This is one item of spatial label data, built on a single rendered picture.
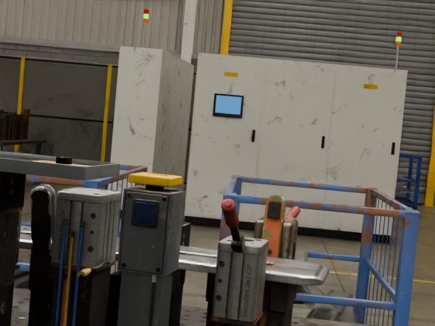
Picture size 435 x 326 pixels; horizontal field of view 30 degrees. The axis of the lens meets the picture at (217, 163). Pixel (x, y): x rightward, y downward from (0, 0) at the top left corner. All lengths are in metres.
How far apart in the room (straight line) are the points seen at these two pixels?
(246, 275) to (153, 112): 8.24
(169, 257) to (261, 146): 8.30
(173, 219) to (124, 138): 8.42
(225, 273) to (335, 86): 8.24
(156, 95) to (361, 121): 2.37
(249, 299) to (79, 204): 0.30
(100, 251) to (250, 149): 8.11
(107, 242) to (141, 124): 8.14
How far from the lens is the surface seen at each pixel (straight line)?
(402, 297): 3.42
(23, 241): 1.47
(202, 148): 9.40
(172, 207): 1.08
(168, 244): 1.09
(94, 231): 1.28
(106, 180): 3.59
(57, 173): 1.09
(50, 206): 1.37
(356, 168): 9.45
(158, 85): 9.43
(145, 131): 9.45
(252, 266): 1.23
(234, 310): 1.24
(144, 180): 1.09
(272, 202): 1.55
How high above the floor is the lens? 1.24
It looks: 3 degrees down
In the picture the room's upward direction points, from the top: 5 degrees clockwise
